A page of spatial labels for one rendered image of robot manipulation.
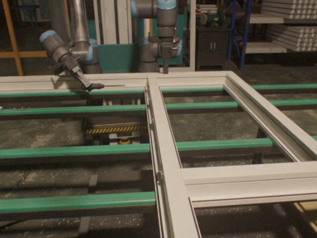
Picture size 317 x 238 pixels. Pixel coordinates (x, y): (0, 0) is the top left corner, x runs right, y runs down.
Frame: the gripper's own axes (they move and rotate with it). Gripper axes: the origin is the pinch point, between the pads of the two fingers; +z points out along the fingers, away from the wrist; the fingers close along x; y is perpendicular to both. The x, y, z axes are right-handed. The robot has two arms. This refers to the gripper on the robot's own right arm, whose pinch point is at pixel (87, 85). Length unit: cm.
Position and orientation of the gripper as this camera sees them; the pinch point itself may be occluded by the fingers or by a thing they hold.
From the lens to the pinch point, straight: 130.6
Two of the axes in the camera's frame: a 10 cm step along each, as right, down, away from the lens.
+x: -0.6, 2.6, 9.6
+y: 7.6, -6.1, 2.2
